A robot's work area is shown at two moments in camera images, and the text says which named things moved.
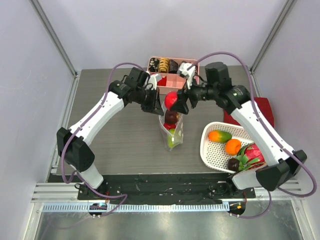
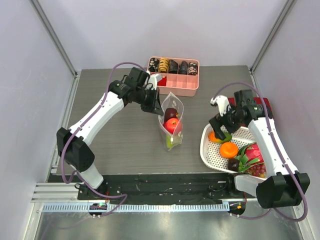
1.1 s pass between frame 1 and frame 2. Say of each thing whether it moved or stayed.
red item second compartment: stayed
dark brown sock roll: stayed
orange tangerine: moved
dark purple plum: stayed
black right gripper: moved
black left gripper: stayed
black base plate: stayed
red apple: moved
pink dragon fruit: stayed
